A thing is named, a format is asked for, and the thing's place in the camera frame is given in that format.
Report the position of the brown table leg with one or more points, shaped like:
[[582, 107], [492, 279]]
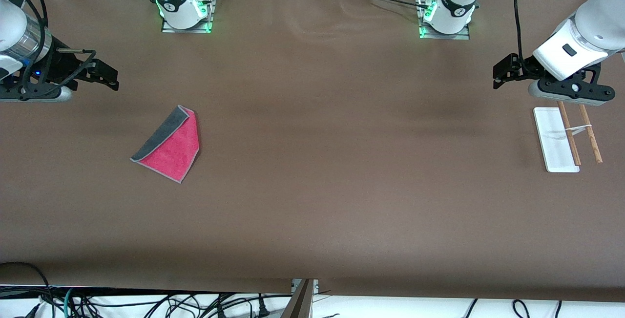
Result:
[[300, 304]]

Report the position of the white rack with wooden rods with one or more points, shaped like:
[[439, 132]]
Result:
[[554, 137]]

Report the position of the brown table cover sheet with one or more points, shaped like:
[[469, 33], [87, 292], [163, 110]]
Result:
[[312, 210]]

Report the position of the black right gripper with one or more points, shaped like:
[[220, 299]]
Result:
[[58, 66]]

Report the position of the silver metal bracket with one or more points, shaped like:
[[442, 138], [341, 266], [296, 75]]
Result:
[[315, 286]]

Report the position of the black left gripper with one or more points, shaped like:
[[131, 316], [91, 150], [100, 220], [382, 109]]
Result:
[[524, 67]]

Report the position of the red and grey towel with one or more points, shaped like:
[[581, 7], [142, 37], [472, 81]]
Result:
[[176, 148]]

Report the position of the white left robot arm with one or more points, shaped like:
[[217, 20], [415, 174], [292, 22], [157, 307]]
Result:
[[593, 25]]

